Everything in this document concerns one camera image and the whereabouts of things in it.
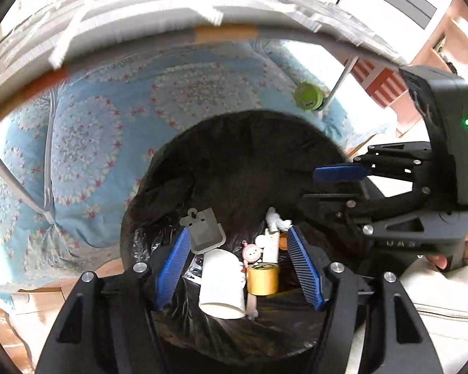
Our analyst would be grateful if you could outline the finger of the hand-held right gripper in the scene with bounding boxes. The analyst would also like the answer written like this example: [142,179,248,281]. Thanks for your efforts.
[298,187,438,238]
[313,142,434,188]

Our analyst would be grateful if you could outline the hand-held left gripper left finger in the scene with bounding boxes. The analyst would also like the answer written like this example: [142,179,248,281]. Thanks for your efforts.
[35,226,192,374]

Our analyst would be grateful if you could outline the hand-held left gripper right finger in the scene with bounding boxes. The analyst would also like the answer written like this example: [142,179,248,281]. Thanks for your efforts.
[286,226,445,374]

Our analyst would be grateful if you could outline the clear plastic blister pack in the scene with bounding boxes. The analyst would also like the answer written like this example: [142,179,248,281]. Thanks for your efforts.
[179,207,226,255]

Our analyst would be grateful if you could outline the yellow tape roll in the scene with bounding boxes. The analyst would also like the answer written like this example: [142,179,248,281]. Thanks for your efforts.
[246,263,279,296]

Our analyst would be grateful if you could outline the white paper roll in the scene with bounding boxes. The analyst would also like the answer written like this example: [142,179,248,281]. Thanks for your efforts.
[198,248,247,319]

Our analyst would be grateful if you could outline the pink toy figure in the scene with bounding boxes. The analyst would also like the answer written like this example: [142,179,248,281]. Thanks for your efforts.
[241,240,264,266]

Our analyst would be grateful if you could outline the trash bin with black bag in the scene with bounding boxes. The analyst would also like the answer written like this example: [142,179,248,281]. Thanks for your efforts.
[120,110,375,367]

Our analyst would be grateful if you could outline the printed paper card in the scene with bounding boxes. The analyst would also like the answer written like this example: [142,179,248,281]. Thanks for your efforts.
[185,257,202,281]

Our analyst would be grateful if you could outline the small white box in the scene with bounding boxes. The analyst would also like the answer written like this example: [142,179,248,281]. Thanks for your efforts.
[255,232,279,264]

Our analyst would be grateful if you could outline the white toy figure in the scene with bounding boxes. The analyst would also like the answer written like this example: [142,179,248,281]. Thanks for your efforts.
[265,207,293,234]

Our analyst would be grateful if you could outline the green round container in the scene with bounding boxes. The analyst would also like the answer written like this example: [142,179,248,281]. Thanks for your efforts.
[294,81,324,110]

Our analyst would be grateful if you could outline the red white striped box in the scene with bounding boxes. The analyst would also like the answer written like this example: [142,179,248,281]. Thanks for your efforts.
[349,58,410,108]

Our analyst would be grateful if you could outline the wooden corner shelf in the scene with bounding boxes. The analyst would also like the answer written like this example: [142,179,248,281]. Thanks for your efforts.
[398,0,468,137]

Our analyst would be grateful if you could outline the person's light trousers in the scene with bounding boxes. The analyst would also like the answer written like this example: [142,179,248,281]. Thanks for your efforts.
[345,257,468,374]

